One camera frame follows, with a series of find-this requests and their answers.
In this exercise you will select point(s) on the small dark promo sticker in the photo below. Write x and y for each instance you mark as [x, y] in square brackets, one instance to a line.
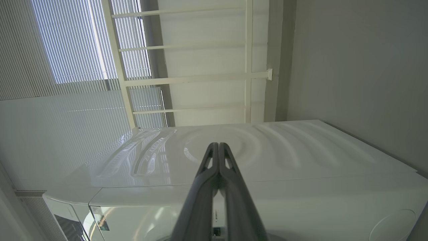
[100, 219]

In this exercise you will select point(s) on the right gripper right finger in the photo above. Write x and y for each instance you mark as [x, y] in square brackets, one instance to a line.
[240, 207]

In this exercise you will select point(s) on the grey ribbed panel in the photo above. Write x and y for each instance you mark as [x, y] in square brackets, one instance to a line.
[40, 214]

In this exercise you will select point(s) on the round white filter cover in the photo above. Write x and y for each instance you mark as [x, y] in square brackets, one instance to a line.
[394, 227]

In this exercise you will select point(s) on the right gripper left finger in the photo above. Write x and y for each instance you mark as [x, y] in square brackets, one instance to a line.
[197, 207]

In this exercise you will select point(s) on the glossy washing machine control panel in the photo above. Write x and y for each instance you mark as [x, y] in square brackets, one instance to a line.
[67, 217]

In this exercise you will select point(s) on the black door latch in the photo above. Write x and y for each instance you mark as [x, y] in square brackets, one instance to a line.
[216, 231]

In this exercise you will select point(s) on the white front-load washing machine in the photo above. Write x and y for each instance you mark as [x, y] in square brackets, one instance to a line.
[301, 201]

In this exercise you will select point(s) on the white metal railing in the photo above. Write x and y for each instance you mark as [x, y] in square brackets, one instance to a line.
[200, 79]

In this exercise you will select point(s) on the slatted window blinds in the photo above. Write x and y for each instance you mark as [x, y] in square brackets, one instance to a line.
[73, 40]

